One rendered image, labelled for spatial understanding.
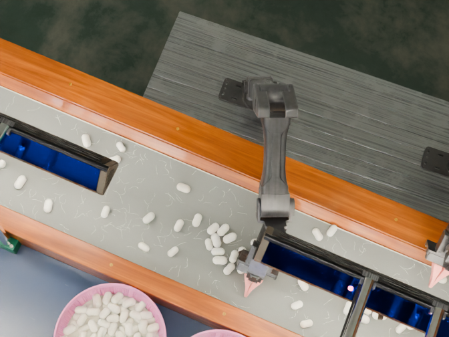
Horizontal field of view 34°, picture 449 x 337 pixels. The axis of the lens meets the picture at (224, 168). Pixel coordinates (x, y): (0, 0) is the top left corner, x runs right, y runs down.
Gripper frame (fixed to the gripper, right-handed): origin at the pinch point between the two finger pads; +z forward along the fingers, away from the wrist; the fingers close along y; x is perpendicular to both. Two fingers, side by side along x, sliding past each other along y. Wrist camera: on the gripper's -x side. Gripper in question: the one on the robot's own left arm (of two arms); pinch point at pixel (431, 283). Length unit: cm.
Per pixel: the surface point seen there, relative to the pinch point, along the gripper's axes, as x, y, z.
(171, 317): -9, -56, 32
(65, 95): 11, -105, -5
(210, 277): -6, -50, 19
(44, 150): -32, -92, -6
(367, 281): -33.0, -19.6, -8.2
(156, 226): -2, -68, 14
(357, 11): 142, -42, -41
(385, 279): -29.3, -15.9, -8.6
